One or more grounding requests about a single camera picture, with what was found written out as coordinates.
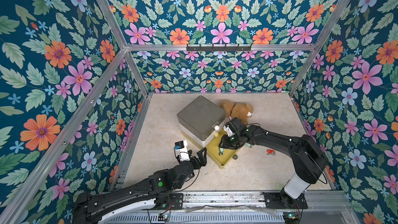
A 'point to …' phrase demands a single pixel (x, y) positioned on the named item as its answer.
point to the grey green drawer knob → (235, 156)
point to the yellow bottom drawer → (212, 150)
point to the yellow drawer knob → (216, 134)
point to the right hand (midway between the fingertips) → (221, 145)
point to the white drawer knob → (216, 127)
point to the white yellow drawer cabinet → (194, 138)
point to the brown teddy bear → (242, 111)
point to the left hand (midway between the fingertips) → (203, 152)
